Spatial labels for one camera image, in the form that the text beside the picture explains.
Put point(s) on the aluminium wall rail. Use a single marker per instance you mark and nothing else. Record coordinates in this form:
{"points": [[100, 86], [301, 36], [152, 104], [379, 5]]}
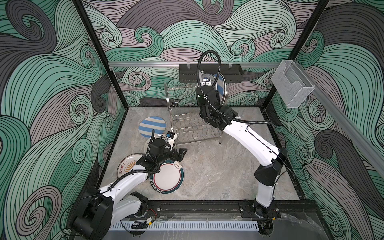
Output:
{"points": [[151, 64], [331, 96]]}

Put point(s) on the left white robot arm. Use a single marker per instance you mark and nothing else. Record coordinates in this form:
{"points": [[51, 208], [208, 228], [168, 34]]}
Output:
{"points": [[99, 209]]}

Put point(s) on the orange sun plate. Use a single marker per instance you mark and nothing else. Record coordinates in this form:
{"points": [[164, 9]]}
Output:
{"points": [[128, 164]]}

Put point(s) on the white slotted cable duct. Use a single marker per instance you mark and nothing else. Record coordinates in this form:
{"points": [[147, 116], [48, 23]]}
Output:
{"points": [[192, 226]]}

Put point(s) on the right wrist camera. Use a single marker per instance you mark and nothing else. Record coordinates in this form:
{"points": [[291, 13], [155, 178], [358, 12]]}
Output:
{"points": [[207, 79]]}

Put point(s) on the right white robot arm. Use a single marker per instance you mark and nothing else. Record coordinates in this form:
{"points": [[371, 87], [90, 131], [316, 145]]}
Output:
{"points": [[270, 157]]}

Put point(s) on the clear acrylic wall box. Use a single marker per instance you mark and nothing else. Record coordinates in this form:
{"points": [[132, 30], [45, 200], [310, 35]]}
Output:
{"points": [[292, 83]]}

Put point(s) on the steel wire dish rack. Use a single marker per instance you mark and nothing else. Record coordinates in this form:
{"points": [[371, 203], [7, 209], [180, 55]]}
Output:
{"points": [[185, 116]]}

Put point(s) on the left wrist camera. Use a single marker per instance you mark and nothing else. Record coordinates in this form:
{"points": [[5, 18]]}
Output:
{"points": [[171, 137]]}

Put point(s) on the black perforated wall shelf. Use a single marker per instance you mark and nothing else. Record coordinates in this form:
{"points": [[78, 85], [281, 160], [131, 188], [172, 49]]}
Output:
{"points": [[232, 74]]}

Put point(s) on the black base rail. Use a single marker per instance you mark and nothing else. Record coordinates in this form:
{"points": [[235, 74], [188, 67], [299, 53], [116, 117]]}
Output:
{"points": [[228, 206]]}

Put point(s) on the aluminium wall rail right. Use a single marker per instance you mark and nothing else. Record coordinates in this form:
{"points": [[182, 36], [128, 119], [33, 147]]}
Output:
{"points": [[331, 96]]}

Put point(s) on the blue striped plate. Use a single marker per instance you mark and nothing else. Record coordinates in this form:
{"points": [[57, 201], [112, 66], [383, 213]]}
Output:
{"points": [[221, 87], [155, 123]]}

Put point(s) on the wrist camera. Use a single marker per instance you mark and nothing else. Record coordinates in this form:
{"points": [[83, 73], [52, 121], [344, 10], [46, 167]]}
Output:
{"points": [[207, 79], [171, 137]]}

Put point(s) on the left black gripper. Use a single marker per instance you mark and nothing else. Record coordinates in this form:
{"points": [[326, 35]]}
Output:
{"points": [[180, 155]]}

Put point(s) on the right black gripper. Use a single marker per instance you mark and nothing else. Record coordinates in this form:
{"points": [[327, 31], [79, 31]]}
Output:
{"points": [[201, 102]]}

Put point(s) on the green rimmed white plate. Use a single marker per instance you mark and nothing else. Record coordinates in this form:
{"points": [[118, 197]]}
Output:
{"points": [[169, 179]]}

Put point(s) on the aluminium wall rail back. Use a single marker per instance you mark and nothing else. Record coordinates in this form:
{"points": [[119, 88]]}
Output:
{"points": [[151, 64]]}

